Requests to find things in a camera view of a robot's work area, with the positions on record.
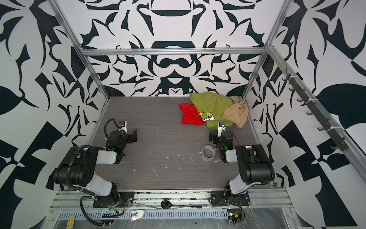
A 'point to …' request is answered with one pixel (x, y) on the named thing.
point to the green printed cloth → (211, 108)
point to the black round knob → (166, 204)
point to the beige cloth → (237, 111)
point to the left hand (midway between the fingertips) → (127, 127)
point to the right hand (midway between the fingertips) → (220, 129)
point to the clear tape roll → (208, 152)
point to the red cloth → (191, 115)
